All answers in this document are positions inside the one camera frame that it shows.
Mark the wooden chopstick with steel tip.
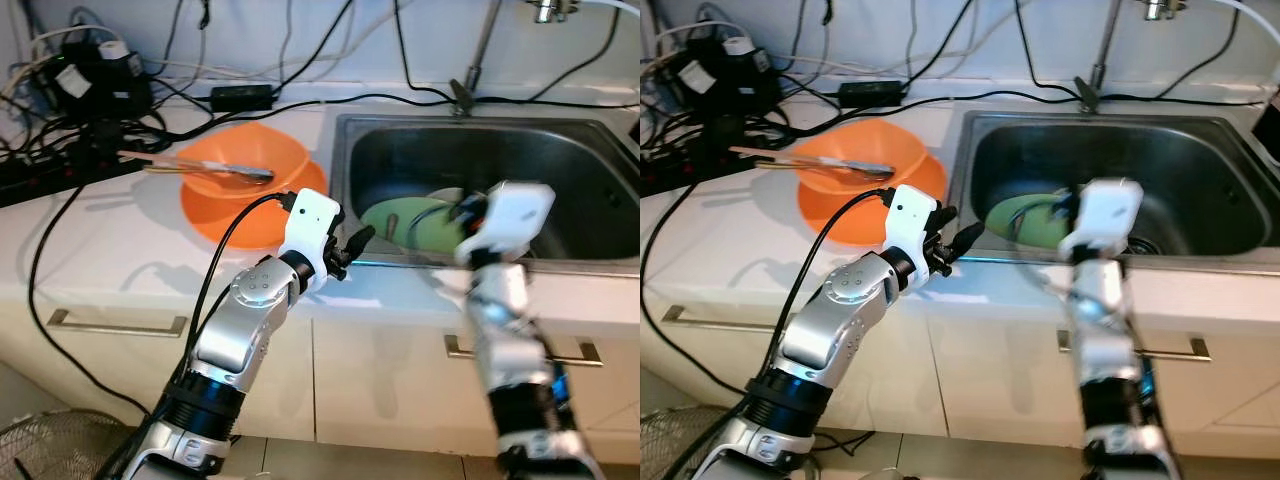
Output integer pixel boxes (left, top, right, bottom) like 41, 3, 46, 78
755, 158, 898, 181
145, 163, 273, 186
729, 146, 896, 179
118, 150, 273, 184

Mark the white kitchen cabinet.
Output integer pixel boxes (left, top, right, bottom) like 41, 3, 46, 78
640, 255, 1280, 461
0, 255, 641, 466

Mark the black kitchen appliance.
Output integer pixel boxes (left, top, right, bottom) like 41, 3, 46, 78
1262, 88, 1280, 163

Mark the green plate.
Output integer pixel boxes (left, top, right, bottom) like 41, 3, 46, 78
985, 192, 1076, 251
360, 195, 471, 256

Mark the stainless steel sink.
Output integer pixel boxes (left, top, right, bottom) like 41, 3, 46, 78
945, 108, 1271, 269
328, 112, 641, 276

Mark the black power adapter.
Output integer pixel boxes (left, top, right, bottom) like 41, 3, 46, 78
838, 80, 906, 107
210, 84, 276, 113

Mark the slim steel faucet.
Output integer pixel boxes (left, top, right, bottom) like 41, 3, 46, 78
1075, 0, 1123, 113
450, 0, 503, 116

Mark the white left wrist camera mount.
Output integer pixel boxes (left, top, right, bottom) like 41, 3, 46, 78
277, 190, 343, 276
885, 184, 941, 273

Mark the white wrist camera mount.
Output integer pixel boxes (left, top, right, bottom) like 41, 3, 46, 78
1062, 178, 1144, 259
458, 182, 556, 263
277, 190, 343, 276
885, 184, 941, 273

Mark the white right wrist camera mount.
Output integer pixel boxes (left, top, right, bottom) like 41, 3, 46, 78
1062, 178, 1144, 259
458, 182, 556, 263

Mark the brass cabinet handle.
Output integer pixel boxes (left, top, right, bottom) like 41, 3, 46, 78
445, 335, 604, 366
45, 308, 189, 338
662, 303, 793, 336
1058, 330, 1211, 363

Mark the black power cable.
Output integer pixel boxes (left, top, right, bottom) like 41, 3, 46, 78
27, 185, 153, 419
640, 190, 766, 399

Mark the grey wire fan guard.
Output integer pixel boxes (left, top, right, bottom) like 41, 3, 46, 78
640, 405, 743, 480
0, 408, 136, 480

